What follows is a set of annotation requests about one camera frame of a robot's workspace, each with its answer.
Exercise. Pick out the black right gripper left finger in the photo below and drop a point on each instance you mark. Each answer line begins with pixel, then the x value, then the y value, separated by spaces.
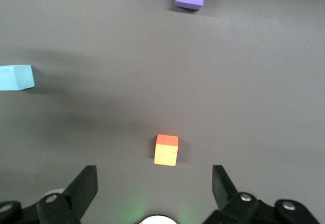
pixel 83 186

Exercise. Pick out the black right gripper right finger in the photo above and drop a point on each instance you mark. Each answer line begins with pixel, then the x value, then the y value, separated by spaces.
pixel 223 186

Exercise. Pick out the light blue foam block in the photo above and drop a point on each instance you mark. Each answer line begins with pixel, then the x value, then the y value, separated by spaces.
pixel 15 78

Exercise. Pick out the orange foam block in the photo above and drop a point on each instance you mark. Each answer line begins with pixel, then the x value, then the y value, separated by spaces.
pixel 166 153

